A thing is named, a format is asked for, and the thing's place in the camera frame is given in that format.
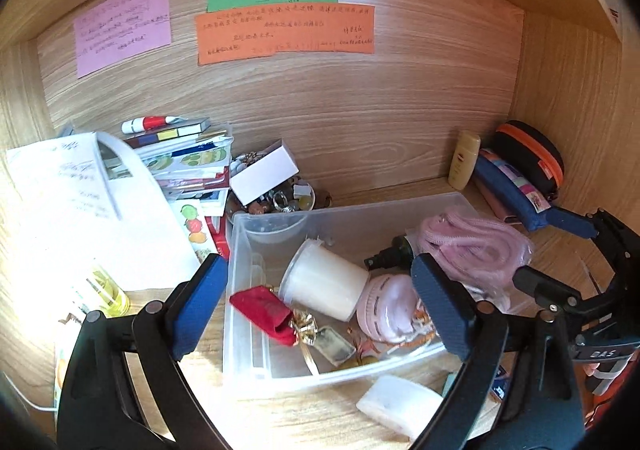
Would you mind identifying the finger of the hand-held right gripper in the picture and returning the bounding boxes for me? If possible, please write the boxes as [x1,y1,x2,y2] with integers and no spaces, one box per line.
[512,265,587,317]
[542,205,602,241]

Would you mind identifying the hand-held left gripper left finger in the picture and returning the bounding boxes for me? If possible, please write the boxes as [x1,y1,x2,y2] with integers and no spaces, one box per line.
[55,252,231,450]

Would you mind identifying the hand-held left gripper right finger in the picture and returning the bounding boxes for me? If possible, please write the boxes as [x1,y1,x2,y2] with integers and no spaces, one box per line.
[410,252,587,450]

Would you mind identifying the orange braided cord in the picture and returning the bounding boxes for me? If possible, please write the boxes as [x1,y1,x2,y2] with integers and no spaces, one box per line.
[349,310,443,358]

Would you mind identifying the red fabric pouch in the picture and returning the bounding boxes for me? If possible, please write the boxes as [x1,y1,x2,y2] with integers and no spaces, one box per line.
[229,285,296,347]

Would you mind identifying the pink mesh tube bundle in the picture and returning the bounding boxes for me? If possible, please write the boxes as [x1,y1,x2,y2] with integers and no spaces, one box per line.
[416,210,536,297]

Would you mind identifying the dark glass spray bottle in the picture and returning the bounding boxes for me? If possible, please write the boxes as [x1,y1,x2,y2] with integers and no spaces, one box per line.
[363,234,427,272]

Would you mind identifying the clear plastic storage box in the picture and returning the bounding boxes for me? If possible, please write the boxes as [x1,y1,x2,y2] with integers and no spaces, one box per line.
[222,192,507,389]

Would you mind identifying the small white packaged item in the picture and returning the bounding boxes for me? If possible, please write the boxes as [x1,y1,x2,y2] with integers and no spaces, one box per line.
[314,325,357,366]

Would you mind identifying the round tub with cream lid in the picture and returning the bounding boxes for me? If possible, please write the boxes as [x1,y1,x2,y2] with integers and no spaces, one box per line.
[278,238,371,323]

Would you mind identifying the wooden desktop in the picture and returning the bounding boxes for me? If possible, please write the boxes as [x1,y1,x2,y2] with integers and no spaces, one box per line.
[0,175,640,450]

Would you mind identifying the blue pencil case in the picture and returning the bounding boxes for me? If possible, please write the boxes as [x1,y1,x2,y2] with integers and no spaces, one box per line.
[472,148,554,233]

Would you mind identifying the pink wallet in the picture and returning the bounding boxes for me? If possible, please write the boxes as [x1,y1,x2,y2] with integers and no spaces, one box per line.
[474,177,527,224]

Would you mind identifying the fruit sticker sheet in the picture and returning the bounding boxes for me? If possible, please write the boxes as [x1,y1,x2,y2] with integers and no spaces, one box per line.
[179,202,217,264]

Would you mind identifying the black orange zip case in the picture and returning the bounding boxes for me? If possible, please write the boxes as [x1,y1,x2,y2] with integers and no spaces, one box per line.
[492,120,565,202]

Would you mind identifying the yellow spray bottle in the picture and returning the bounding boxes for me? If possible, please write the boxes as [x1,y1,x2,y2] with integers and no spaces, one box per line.
[54,264,131,327]

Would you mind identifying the small blue printed packet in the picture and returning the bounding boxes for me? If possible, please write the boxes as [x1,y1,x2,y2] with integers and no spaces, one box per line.
[491,363,512,404]

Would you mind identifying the orange clothing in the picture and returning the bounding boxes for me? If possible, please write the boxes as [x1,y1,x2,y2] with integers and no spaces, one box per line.
[582,372,636,431]

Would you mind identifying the small clear plastic cup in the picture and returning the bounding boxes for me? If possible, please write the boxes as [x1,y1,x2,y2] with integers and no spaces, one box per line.
[244,211,312,245]

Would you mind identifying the cream lotion bottle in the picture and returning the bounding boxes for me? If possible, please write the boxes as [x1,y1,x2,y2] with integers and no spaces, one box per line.
[447,130,482,191]

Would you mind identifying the white paper sheets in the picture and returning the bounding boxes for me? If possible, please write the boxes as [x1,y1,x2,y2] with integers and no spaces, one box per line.
[5,131,202,292]

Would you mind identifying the dish of beads and trinkets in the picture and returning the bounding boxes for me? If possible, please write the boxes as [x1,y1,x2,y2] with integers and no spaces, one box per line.
[227,151,334,227]

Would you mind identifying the small white box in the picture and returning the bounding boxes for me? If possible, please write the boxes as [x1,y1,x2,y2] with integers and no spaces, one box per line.
[228,139,300,207]

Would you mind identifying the stack of booklets and cards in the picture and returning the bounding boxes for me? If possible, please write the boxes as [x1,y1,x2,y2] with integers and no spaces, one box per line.
[122,117,236,218]

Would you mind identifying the red white marker tube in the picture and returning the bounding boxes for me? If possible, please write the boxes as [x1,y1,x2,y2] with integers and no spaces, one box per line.
[121,114,182,135]

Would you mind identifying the orange paper note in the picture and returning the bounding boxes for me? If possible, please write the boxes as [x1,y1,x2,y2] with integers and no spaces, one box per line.
[194,5,376,67]

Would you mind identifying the pink paper note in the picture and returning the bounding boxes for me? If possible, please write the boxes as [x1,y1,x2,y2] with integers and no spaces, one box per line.
[73,0,174,80]

